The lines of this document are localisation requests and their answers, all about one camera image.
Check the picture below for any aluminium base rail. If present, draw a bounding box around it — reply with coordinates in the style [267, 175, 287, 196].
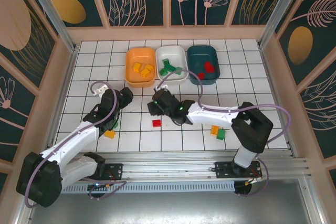
[70, 150, 308, 183]

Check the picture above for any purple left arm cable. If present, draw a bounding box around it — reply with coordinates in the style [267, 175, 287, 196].
[25, 81, 129, 209]

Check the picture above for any aluminium frame post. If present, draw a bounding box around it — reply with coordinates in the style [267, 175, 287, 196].
[258, 0, 302, 49]
[20, 0, 79, 53]

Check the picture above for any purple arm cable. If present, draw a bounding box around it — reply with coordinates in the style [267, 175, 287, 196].
[25, 81, 129, 209]
[157, 69, 292, 198]

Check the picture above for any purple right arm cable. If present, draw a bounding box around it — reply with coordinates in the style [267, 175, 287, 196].
[157, 69, 292, 198]

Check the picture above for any orange plastic container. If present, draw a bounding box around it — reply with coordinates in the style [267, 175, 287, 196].
[124, 47, 156, 88]

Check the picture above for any white plastic container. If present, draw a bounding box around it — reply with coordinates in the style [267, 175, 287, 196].
[154, 45, 188, 86]

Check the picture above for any teal plastic container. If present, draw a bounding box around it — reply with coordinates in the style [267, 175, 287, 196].
[187, 45, 221, 86]

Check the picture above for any perforated metal cable strip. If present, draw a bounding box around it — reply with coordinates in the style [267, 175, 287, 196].
[61, 182, 237, 194]

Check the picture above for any small green circuit board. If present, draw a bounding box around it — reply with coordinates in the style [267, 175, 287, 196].
[87, 183, 111, 192]

